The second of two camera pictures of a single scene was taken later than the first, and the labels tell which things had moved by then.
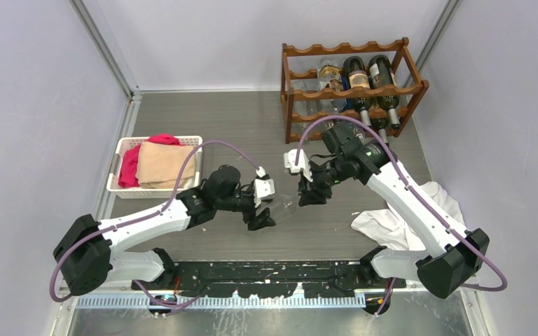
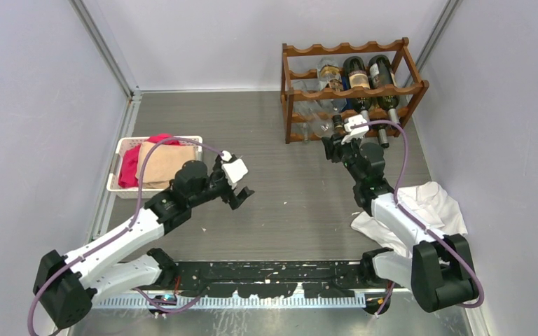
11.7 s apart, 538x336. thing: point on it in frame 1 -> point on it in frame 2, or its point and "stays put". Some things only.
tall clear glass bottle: x=283 y=206 -> x=311 y=110
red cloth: x=127 y=176 stays put
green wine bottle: x=355 y=68 stays put
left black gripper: x=254 y=221 -> x=230 y=194
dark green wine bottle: x=381 y=124 stays put
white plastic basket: x=188 y=183 stays put
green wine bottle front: x=382 y=73 stays put
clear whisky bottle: x=329 y=76 stays put
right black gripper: x=312 y=197 -> x=334 y=147
